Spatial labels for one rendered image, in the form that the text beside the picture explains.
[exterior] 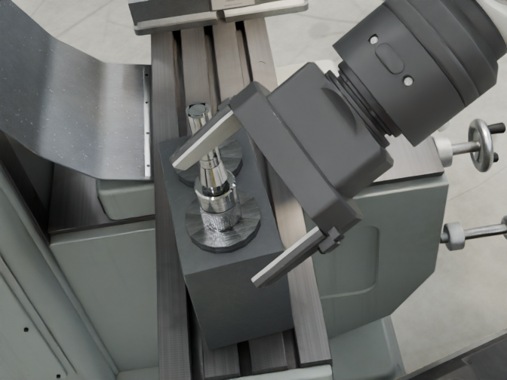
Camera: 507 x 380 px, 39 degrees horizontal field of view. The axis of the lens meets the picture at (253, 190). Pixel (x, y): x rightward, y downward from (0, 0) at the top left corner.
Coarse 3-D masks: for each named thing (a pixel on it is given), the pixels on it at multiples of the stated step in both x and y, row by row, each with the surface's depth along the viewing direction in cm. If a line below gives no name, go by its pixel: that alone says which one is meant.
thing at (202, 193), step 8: (232, 176) 79; (200, 184) 79; (224, 184) 78; (232, 184) 78; (200, 192) 78; (208, 192) 78; (216, 192) 78; (224, 192) 77; (232, 192) 78; (200, 200) 78; (208, 200) 77; (216, 200) 77; (224, 200) 78
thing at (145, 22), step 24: (144, 0) 136; (168, 0) 136; (192, 0) 136; (216, 0) 137; (240, 0) 137; (264, 0) 138; (288, 0) 138; (144, 24) 139; (168, 24) 139; (192, 24) 139; (216, 24) 139
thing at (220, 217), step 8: (232, 200) 79; (200, 208) 80; (208, 208) 79; (216, 208) 78; (224, 208) 79; (232, 208) 80; (240, 208) 82; (208, 216) 80; (216, 216) 80; (224, 216) 80; (232, 216) 81; (240, 216) 82; (208, 224) 81; (216, 224) 81; (224, 224) 81; (232, 224) 81
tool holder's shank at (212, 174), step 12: (192, 108) 70; (204, 108) 70; (192, 120) 70; (204, 120) 70; (192, 132) 71; (204, 156) 74; (216, 156) 74; (204, 168) 75; (216, 168) 75; (204, 180) 76; (216, 180) 76
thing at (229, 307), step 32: (224, 160) 89; (256, 160) 90; (192, 192) 88; (256, 192) 87; (192, 224) 83; (256, 224) 82; (192, 256) 82; (224, 256) 81; (256, 256) 81; (192, 288) 82; (224, 288) 84; (256, 288) 85; (288, 288) 87; (224, 320) 89; (256, 320) 91; (288, 320) 93
